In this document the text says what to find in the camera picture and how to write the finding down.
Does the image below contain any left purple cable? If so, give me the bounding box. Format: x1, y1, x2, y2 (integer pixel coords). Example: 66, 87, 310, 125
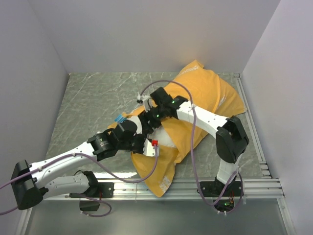
0, 144, 160, 217

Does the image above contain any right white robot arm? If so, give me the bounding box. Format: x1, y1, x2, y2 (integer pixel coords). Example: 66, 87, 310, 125
137, 87, 249, 196

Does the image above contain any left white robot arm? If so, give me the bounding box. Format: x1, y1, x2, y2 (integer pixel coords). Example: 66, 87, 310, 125
11, 120, 155, 210

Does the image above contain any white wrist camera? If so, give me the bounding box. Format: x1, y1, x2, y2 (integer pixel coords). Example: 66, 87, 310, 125
137, 94, 153, 112
143, 139, 159, 157

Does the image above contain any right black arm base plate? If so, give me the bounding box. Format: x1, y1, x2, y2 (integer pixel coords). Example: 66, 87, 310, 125
200, 178, 243, 197

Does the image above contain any purple cable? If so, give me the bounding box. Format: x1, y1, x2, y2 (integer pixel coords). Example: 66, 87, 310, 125
139, 80, 245, 215
0, 144, 160, 217

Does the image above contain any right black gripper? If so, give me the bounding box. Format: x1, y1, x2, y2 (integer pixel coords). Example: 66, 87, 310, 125
138, 105, 167, 134

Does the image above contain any right side aluminium rail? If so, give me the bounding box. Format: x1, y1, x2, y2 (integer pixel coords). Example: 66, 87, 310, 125
233, 73, 272, 179

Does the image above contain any black box under rail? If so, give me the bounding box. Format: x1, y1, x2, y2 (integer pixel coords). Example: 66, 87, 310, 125
79, 200, 100, 212

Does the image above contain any aluminium mounting rail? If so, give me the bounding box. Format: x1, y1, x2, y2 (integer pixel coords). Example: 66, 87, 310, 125
17, 179, 288, 235

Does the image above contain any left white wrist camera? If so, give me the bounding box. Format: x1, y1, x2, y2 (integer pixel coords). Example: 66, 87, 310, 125
143, 139, 159, 157

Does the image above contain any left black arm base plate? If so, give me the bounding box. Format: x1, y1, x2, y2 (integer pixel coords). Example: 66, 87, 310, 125
69, 182, 114, 198

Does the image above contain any yellow pillowcase with blue lining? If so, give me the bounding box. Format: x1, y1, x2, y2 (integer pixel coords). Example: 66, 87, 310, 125
107, 59, 246, 198

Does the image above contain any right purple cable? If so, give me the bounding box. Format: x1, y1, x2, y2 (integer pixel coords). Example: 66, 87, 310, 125
139, 80, 245, 215

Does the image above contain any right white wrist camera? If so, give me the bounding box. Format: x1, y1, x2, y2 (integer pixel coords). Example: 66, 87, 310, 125
137, 94, 153, 112

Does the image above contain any white pillow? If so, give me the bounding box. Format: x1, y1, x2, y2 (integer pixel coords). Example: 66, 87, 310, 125
128, 116, 176, 148

